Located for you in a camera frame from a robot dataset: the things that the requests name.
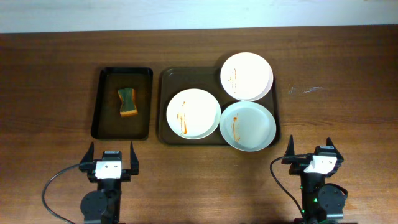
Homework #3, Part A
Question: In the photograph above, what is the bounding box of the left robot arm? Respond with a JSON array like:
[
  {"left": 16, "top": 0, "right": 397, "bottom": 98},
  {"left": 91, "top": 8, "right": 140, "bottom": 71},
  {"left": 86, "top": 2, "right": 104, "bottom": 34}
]
[{"left": 78, "top": 144, "right": 139, "bottom": 224}]

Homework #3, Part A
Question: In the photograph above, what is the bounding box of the green and orange sponge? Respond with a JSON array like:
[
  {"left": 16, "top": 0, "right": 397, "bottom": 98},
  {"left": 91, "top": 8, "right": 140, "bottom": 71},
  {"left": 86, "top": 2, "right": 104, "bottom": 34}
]
[{"left": 118, "top": 88, "right": 138, "bottom": 117}]

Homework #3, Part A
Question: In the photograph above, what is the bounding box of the white plate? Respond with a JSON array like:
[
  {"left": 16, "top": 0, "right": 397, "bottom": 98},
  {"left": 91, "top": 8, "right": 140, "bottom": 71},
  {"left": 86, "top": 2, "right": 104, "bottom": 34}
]
[
  {"left": 220, "top": 52, "right": 274, "bottom": 101},
  {"left": 219, "top": 101, "right": 277, "bottom": 152},
  {"left": 166, "top": 88, "right": 221, "bottom": 140}
]

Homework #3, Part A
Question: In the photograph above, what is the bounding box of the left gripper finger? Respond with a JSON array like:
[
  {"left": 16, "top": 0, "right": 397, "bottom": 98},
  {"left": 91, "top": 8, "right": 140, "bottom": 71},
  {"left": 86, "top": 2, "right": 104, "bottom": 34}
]
[
  {"left": 80, "top": 142, "right": 94, "bottom": 164},
  {"left": 130, "top": 142, "right": 139, "bottom": 170}
]

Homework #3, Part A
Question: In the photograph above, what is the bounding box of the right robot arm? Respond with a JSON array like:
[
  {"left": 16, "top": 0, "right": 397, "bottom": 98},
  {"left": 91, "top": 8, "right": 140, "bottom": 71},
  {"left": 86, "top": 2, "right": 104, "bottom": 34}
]
[{"left": 282, "top": 136, "right": 348, "bottom": 224}]

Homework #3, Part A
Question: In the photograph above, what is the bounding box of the black sponge tray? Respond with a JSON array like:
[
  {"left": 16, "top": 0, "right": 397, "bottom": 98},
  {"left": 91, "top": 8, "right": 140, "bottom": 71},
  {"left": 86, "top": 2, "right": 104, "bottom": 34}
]
[{"left": 91, "top": 67, "right": 153, "bottom": 140}]

